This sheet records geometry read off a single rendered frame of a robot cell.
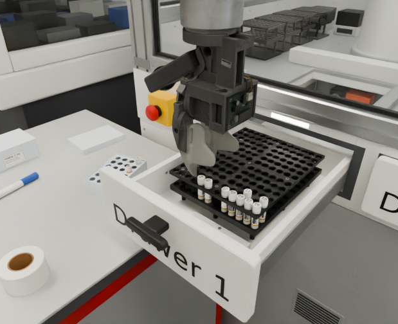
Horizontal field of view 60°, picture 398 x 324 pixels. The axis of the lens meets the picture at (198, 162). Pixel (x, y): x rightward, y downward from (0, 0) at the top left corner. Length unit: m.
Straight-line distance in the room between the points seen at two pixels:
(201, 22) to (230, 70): 0.06
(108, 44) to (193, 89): 0.91
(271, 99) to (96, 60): 0.76
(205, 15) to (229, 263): 0.28
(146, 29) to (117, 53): 0.47
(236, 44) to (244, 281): 0.27
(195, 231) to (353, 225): 0.39
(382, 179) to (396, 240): 0.13
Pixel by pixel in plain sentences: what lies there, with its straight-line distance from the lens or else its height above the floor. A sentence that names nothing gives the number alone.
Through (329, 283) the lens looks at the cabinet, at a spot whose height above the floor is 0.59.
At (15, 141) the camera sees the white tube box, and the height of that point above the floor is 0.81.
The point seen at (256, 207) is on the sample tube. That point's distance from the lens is 0.49.
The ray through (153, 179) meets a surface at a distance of 0.61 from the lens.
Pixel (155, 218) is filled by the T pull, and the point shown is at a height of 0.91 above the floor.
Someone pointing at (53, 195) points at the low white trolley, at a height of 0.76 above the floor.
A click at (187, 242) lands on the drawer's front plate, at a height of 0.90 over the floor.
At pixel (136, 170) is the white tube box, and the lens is 0.78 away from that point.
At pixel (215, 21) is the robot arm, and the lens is 0.41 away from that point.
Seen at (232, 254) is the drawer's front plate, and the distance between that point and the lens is 0.41.
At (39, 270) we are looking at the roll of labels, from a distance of 0.62.
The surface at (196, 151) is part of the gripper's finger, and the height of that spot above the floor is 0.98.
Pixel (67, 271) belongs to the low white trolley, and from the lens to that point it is 0.64.
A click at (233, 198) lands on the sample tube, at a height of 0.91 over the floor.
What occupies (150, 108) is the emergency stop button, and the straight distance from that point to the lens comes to 0.85.
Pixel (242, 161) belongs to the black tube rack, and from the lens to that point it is 0.61.
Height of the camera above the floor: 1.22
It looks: 32 degrees down
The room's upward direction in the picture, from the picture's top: straight up
